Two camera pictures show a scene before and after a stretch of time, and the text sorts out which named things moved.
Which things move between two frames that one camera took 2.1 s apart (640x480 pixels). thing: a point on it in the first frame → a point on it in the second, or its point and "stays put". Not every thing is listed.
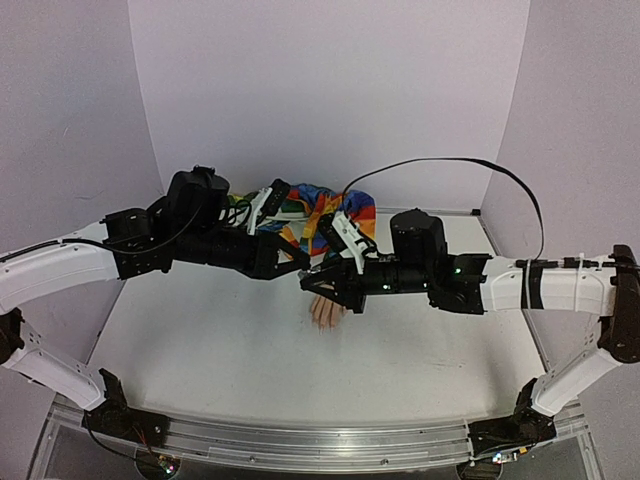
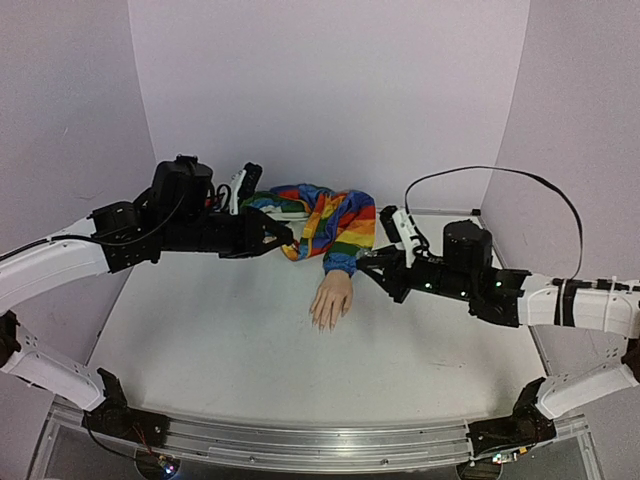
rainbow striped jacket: [308, 206] stays put
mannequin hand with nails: [326, 314] stays put
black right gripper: [353, 288] → [400, 278]
